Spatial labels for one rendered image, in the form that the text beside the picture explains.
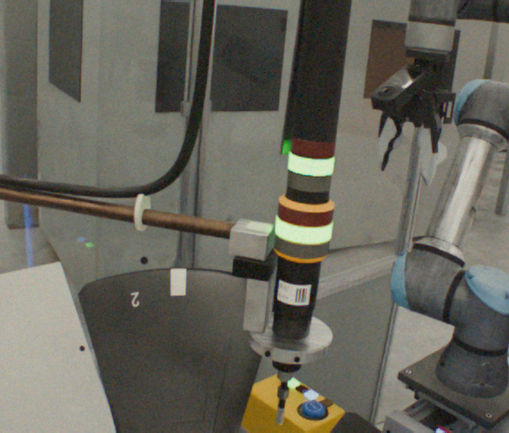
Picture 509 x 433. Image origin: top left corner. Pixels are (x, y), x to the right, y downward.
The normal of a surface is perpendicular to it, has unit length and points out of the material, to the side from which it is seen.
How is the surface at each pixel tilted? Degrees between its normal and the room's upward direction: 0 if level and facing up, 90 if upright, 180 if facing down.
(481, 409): 0
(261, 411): 90
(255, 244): 90
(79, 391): 50
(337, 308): 90
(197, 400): 42
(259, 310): 90
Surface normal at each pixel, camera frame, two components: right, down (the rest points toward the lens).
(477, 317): -0.61, 0.20
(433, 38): -0.07, 0.31
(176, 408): -0.15, -0.48
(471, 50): 0.49, 0.32
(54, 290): 0.56, -0.38
